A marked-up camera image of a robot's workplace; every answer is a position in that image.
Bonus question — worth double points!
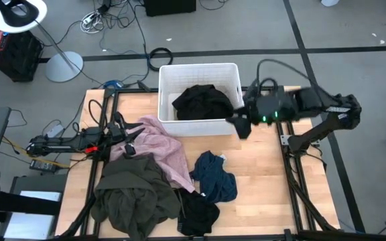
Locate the grey power adapter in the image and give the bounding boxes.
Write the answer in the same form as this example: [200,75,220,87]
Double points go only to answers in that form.
[46,123,65,139]

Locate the black power adapter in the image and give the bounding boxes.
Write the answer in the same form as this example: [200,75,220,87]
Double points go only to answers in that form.
[29,158,60,174]

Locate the black storage crate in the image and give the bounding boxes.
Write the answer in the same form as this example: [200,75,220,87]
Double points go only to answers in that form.
[0,29,44,83]

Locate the blue cable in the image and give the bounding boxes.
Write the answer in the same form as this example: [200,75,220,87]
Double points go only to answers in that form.
[105,79,125,90]

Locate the white power strip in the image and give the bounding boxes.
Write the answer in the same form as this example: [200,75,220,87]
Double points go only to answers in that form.
[81,11,102,27]

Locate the white plastic woven basket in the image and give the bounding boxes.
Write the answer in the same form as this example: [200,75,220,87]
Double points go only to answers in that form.
[157,62,245,137]

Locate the black aluminium table frame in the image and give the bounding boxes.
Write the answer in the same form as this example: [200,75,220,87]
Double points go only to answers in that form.
[58,86,342,241]

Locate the black box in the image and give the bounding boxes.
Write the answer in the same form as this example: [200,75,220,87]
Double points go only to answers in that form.
[143,0,198,17]

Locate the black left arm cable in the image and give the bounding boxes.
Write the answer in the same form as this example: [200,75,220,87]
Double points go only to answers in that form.
[88,98,109,129]

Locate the coiled black cable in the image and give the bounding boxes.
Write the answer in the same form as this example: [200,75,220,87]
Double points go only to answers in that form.
[148,47,174,72]

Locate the black garment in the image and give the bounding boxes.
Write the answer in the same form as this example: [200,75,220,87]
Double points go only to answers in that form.
[172,84,235,122]
[176,187,221,237]

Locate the grey cart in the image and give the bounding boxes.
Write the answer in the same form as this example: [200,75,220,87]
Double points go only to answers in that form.
[0,173,68,241]

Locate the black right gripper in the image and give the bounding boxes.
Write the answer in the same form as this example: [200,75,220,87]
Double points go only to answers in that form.
[225,86,295,141]

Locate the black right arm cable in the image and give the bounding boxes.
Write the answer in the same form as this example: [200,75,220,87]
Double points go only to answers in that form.
[255,58,318,98]

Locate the white floor lamp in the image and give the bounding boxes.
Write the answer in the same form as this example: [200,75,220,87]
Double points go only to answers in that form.
[0,0,84,84]

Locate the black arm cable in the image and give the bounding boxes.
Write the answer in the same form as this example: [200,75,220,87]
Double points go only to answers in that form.
[88,98,109,129]
[255,58,318,98]

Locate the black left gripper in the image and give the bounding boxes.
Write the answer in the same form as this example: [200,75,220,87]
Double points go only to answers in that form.
[107,120,146,143]

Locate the navy blue garment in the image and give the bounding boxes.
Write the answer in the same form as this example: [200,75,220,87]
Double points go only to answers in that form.
[189,150,239,205]

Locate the olive green garment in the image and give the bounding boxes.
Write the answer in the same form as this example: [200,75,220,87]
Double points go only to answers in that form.
[90,154,182,241]

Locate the pink garment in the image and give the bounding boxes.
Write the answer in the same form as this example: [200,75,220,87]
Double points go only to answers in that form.
[109,115,196,193]

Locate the yellow cable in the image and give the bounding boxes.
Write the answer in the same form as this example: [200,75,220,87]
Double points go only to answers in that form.
[1,135,70,169]

